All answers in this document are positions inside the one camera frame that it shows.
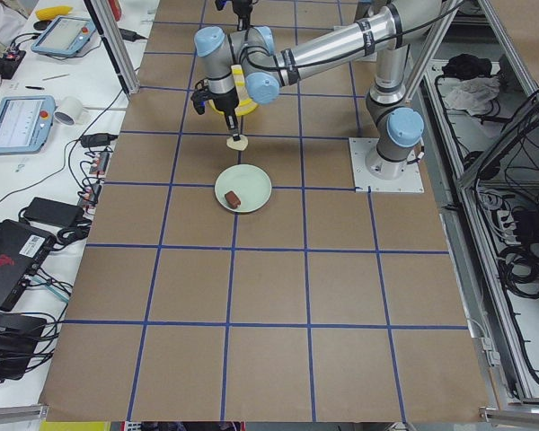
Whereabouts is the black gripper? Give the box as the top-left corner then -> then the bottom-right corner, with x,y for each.
191,80 -> 241,142

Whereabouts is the yellow steamer layer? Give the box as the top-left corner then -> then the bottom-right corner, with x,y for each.
208,99 -> 258,117
232,65 -> 249,117

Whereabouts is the white bun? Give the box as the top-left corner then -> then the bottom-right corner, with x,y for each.
226,135 -> 249,152

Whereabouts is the brown bun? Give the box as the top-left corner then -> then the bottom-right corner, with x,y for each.
224,190 -> 242,209

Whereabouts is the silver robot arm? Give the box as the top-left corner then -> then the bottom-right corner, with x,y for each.
191,1 -> 444,180

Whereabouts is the light green plate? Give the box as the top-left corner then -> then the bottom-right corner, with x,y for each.
214,164 -> 272,213

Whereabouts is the white tape roll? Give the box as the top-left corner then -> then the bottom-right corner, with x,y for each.
54,96 -> 90,126

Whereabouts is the blue teach pendant far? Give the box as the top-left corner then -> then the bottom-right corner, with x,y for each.
31,16 -> 96,57

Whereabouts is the blue teach pendant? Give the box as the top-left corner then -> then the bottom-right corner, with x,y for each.
0,95 -> 56,155
31,16 -> 96,57

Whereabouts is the blue teach pendant near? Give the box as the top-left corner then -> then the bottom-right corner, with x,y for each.
0,95 -> 56,155

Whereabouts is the black power brick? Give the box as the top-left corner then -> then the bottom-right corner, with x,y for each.
19,197 -> 84,227

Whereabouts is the aluminium frame post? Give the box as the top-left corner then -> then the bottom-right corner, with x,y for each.
84,0 -> 140,98

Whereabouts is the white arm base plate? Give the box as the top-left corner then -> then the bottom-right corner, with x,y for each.
349,137 -> 424,194

